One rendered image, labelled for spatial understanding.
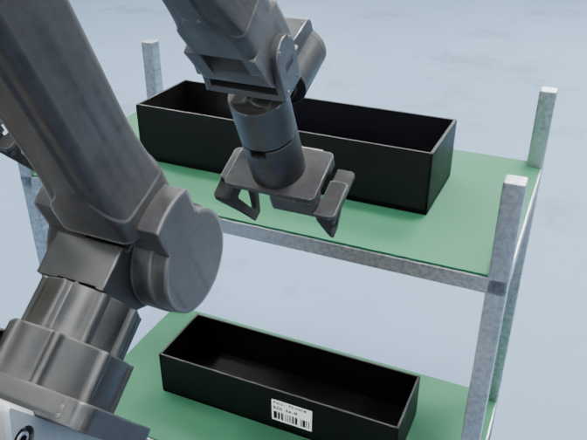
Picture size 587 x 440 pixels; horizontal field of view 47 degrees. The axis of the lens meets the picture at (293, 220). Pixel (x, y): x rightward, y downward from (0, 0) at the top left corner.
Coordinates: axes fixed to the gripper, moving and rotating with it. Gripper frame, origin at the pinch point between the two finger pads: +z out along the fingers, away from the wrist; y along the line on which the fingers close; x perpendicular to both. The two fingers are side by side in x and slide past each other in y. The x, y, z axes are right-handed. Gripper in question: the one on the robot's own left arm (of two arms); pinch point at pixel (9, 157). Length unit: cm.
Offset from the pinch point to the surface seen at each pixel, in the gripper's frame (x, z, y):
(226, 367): -11, 89, -3
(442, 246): -20, 27, -55
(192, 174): -25.2, 30.4, -5.7
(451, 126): -44, 27, -49
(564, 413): -51, 147, -83
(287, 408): -4, 78, -25
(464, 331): -74, 159, -47
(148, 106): -31.9, 21.3, 4.6
